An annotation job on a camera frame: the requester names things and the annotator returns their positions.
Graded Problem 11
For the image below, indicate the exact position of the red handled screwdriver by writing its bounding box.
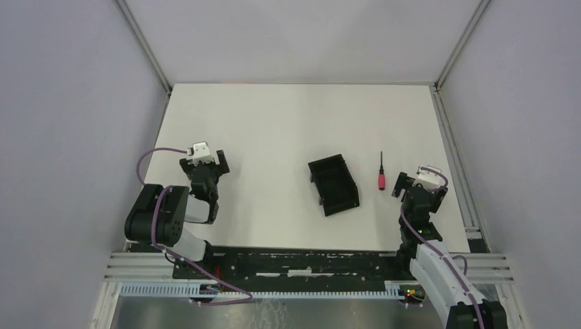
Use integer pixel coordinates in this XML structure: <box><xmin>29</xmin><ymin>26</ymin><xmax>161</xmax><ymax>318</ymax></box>
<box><xmin>378</xmin><ymin>151</ymin><xmax>386</xmax><ymax>191</ymax></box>

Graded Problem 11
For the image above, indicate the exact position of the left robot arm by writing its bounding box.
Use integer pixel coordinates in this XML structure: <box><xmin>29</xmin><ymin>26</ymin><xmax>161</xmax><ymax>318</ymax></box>
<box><xmin>124</xmin><ymin>142</ymin><xmax>230</xmax><ymax>262</ymax></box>

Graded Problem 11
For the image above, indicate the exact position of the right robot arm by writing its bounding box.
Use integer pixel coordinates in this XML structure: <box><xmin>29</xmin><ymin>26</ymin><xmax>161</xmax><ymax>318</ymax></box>
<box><xmin>392</xmin><ymin>166</ymin><xmax>508</xmax><ymax>328</ymax></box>

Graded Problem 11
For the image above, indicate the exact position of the black plastic bin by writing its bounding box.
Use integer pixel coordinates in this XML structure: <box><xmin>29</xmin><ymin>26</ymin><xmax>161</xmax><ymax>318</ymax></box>
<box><xmin>308</xmin><ymin>154</ymin><xmax>360</xmax><ymax>217</ymax></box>

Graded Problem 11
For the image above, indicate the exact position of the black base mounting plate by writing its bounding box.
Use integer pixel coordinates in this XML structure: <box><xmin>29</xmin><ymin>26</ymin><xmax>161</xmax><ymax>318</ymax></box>
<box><xmin>200</xmin><ymin>246</ymin><xmax>413</xmax><ymax>293</ymax></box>

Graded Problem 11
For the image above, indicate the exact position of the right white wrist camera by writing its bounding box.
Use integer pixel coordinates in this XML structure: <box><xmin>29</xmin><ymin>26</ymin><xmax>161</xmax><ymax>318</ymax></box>
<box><xmin>412</xmin><ymin>165</ymin><xmax>446</xmax><ymax>190</ymax></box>

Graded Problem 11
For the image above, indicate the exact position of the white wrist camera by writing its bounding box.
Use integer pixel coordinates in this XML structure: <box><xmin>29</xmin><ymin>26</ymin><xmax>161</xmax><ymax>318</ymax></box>
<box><xmin>186</xmin><ymin>141</ymin><xmax>214</xmax><ymax>166</ymax></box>
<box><xmin>412</xmin><ymin>165</ymin><xmax>446</xmax><ymax>190</ymax></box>

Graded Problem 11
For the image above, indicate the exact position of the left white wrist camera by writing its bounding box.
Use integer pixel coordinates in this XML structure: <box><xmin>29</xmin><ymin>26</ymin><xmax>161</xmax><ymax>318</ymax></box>
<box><xmin>186</xmin><ymin>141</ymin><xmax>214</xmax><ymax>166</ymax></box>

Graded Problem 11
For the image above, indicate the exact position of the right aluminium side rail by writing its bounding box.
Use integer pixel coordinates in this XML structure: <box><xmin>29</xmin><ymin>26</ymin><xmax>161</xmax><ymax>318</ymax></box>
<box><xmin>429</xmin><ymin>84</ymin><xmax>491</xmax><ymax>253</ymax></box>

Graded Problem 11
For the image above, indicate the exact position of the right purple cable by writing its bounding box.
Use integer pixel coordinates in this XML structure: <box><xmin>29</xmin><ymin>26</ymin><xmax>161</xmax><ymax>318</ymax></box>
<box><xmin>399</xmin><ymin>166</ymin><xmax>486</xmax><ymax>329</ymax></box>

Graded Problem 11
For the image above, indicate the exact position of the left aluminium corner post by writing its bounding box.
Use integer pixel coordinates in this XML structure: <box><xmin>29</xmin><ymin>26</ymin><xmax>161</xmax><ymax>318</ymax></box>
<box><xmin>114</xmin><ymin>0</ymin><xmax>173</xmax><ymax>97</ymax></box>

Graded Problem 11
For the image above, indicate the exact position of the aluminium corner post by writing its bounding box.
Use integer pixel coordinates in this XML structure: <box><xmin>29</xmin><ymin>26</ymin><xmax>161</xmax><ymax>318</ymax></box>
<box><xmin>114</xmin><ymin>0</ymin><xmax>173</xmax><ymax>97</ymax></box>
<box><xmin>434</xmin><ymin>0</ymin><xmax>492</xmax><ymax>90</ymax></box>

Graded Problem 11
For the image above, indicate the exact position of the white slotted cable duct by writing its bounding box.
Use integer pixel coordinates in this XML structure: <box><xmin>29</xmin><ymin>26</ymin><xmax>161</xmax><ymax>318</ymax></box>
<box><xmin>120</xmin><ymin>282</ymin><xmax>406</xmax><ymax>301</ymax></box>

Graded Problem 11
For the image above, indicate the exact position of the right aluminium corner post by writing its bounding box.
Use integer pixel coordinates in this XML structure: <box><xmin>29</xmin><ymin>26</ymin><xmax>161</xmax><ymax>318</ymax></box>
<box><xmin>434</xmin><ymin>0</ymin><xmax>492</xmax><ymax>90</ymax></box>

